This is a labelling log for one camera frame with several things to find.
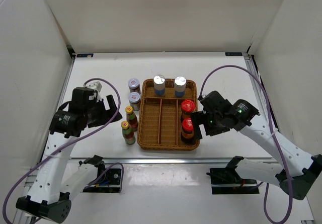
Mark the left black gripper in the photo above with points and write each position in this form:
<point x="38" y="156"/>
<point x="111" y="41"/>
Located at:
<point x="109" y="113"/>

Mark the purple lid jar far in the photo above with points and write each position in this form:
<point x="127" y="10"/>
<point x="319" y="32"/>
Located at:
<point x="134" y="85"/>

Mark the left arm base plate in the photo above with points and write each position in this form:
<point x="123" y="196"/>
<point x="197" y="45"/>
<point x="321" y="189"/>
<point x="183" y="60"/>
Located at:
<point x="109" y="183"/>

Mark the sauce bottle yellow cap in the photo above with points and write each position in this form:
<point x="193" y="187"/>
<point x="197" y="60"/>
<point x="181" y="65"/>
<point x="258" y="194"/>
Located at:
<point x="128" y="133"/>
<point x="131" y="118"/>

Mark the red lid chili jar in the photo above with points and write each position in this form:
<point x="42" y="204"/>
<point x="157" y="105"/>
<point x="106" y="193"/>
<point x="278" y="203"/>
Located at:
<point x="187" y="133"/>
<point x="187" y="108"/>

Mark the woven wicker divided basket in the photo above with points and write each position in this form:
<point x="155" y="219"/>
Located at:
<point x="159" y="125"/>

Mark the aluminium table rail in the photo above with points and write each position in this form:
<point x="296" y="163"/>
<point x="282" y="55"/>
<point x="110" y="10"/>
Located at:
<point x="167" y="160"/>

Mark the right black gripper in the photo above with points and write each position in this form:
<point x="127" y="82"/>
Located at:
<point x="198" y="118"/>

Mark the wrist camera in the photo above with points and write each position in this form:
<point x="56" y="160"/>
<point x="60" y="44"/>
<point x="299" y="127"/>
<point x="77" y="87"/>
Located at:
<point x="214" y="103"/>
<point x="84" y="98"/>

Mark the purple lid jar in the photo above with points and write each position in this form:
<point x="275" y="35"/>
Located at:
<point x="134" y="85"/>
<point x="134" y="100"/>

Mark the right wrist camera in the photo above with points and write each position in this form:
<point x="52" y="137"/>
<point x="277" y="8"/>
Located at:
<point x="214" y="103"/>

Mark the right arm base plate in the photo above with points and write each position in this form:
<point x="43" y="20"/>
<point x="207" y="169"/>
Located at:
<point x="224" y="182"/>

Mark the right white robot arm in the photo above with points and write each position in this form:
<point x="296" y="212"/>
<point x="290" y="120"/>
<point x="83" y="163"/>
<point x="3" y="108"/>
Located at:
<point x="295" y="170"/>

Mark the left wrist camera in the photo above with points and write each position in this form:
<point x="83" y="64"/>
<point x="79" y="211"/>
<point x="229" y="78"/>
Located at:
<point x="84" y="98"/>

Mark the silver lid spice jar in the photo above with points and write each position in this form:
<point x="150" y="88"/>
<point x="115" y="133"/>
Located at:
<point x="180" y="86"/>
<point x="159" y="82"/>

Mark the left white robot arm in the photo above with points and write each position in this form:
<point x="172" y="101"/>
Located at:
<point x="50" y="197"/>

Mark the purple lid jar near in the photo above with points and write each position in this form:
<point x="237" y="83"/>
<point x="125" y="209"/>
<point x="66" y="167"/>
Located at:
<point x="134" y="100"/>

